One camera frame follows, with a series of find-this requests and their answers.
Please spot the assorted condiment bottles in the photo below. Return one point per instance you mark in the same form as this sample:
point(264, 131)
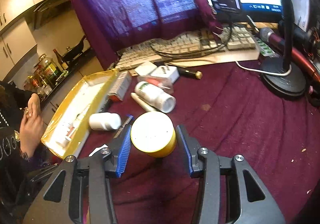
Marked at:
point(35, 84)

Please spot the maroon tablecloth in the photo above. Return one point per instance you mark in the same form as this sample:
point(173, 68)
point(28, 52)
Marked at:
point(237, 126)

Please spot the black wok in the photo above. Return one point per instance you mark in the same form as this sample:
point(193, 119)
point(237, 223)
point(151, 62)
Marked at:
point(75, 50)

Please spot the white bottle green label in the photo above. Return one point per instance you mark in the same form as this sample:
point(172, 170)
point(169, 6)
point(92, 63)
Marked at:
point(152, 94)

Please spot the red microphone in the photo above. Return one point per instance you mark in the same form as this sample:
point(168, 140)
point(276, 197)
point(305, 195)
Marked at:
point(268, 34)

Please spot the green pill blister pack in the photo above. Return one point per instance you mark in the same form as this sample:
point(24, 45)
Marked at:
point(265, 49)

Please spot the glass oil jar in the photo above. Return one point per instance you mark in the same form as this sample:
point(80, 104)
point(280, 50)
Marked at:
point(51, 71)

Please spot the beige keyboard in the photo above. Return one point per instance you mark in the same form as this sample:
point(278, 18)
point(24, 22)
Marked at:
point(175, 44)

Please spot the slim white tube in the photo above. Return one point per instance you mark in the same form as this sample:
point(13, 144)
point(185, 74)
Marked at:
point(140, 101)

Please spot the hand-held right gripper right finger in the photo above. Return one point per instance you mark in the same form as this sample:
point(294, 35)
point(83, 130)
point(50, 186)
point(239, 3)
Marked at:
point(185, 151)

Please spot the dark sauce bottle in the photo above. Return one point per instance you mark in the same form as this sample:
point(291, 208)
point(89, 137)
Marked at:
point(62, 62)

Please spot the yellow jar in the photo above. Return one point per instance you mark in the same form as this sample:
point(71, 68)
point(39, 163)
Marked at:
point(152, 134)

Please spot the purple cloth over monitor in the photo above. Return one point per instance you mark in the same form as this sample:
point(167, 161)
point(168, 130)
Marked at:
point(130, 1)

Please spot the black kitchen counter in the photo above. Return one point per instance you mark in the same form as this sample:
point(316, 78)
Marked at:
point(67, 74)

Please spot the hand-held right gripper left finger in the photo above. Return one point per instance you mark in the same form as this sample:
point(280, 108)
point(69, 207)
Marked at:
point(123, 151)

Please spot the white charger plug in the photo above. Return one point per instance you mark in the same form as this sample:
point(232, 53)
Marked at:
point(165, 72)

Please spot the cream kitchen cabinets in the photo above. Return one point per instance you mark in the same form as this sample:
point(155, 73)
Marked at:
point(15, 1)

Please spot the black round device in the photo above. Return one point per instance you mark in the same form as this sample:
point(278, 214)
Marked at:
point(310, 37)

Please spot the grey carton red end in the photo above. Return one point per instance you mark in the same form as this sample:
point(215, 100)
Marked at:
point(121, 85)

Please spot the red item clear package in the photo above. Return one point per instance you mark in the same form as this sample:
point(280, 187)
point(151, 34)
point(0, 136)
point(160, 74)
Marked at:
point(157, 81)

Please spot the small white bottle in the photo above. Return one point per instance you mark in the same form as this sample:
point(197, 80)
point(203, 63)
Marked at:
point(105, 121)

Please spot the range hood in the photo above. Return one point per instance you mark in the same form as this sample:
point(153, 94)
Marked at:
point(50, 11)

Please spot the black desk stand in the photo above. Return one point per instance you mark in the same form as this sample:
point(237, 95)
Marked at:
point(282, 84)

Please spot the white flat box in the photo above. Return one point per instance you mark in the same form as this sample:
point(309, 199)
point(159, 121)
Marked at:
point(145, 67)

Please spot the white paper scrap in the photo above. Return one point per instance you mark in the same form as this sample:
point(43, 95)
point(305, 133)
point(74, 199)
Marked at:
point(97, 150)

